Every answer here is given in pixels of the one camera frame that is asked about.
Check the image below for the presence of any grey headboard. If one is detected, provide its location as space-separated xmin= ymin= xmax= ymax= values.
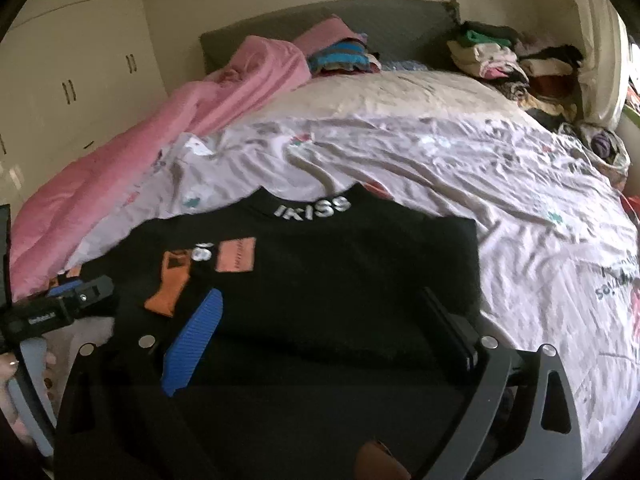
xmin=199 ymin=0 xmax=463 ymax=72

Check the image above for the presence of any black shirt with orange patches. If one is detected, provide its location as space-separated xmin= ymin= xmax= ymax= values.
xmin=55 ymin=183 xmax=503 ymax=480

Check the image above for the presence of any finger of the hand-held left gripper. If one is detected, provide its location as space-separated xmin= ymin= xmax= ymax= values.
xmin=47 ymin=274 xmax=122 ymax=322

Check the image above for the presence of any pink pillow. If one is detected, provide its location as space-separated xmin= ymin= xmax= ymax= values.
xmin=292 ymin=15 xmax=368 ymax=58

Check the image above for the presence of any person's left hand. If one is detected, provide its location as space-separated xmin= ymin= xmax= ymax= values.
xmin=0 ymin=351 xmax=59 ymax=445

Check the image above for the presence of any white curtain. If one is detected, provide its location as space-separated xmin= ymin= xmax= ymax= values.
xmin=565 ymin=0 xmax=632 ymax=128

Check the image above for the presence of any beige bed cover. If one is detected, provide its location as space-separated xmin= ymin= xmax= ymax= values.
xmin=305 ymin=67 xmax=556 ymax=128

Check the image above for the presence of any clear bag of clothes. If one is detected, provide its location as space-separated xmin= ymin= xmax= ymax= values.
xmin=559 ymin=121 xmax=632 ymax=178

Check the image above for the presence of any striped colourful cloth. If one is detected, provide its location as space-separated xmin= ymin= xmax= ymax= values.
xmin=306 ymin=39 xmax=383 ymax=78

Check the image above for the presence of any cream wardrobe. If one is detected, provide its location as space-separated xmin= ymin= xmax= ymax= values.
xmin=0 ymin=0 xmax=170 ymax=223

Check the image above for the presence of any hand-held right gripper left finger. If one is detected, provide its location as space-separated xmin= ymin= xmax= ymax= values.
xmin=52 ymin=286 xmax=226 ymax=480

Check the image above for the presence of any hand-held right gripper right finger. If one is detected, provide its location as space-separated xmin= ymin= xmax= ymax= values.
xmin=420 ymin=286 xmax=586 ymax=480

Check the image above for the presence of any person's right hand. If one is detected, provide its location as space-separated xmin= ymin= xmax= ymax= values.
xmin=354 ymin=439 xmax=408 ymax=480

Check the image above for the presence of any printed pale bed sheet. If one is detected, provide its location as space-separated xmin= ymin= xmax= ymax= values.
xmin=65 ymin=105 xmax=640 ymax=473

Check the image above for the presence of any pile of folded clothes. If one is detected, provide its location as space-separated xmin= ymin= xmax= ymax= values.
xmin=446 ymin=19 xmax=587 ymax=128

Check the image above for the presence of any pink blanket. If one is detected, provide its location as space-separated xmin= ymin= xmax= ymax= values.
xmin=10 ymin=35 xmax=313 ymax=306

